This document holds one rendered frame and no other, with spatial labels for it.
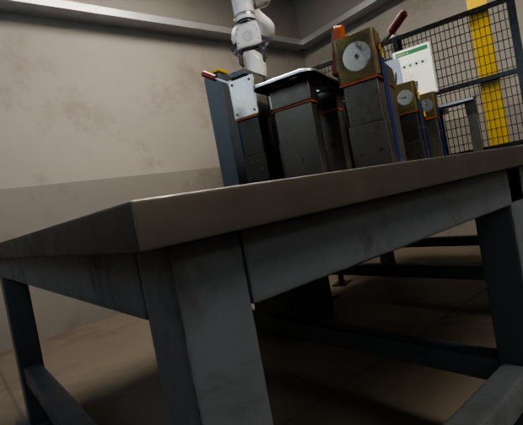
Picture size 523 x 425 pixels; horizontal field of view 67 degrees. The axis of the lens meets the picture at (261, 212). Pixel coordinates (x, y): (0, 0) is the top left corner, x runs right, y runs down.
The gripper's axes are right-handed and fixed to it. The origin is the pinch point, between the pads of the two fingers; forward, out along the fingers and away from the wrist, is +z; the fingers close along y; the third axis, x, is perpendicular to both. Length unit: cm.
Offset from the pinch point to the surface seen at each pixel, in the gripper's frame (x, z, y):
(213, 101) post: -27.3, 19.6, -11.8
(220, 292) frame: -126, 64, 13
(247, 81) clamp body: -43.5, 20.6, 4.1
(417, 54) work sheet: 101, -15, 84
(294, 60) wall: 325, -103, -2
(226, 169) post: -27, 44, -12
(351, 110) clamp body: -53, 37, 32
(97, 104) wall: 138, -46, -156
